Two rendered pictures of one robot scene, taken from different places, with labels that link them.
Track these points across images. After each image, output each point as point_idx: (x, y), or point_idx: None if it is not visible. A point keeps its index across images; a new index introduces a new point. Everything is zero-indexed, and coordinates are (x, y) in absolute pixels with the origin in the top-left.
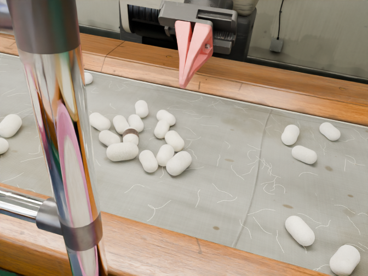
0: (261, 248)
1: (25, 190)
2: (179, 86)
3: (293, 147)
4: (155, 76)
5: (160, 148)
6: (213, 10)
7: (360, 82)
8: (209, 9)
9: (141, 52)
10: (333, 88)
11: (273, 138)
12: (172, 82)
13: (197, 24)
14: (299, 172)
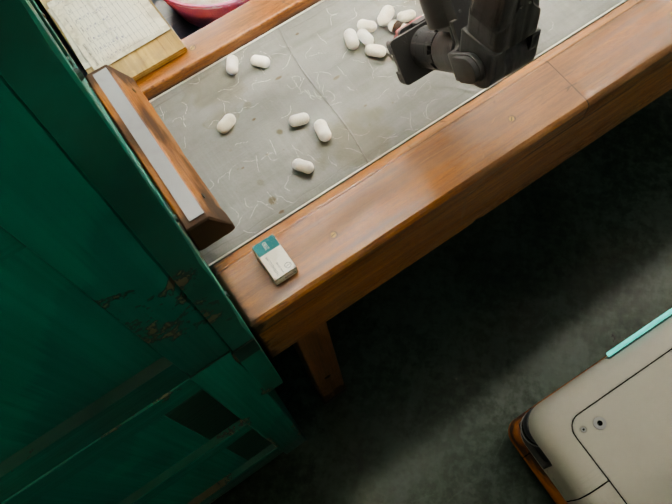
0: (270, 44)
1: None
2: (458, 109)
3: (314, 130)
4: (485, 94)
5: (369, 33)
6: (406, 31)
7: None
8: (409, 29)
9: (539, 98)
10: (340, 226)
11: (333, 126)
12: (466, 105)
13: (406, 24)
14: (292, 110)
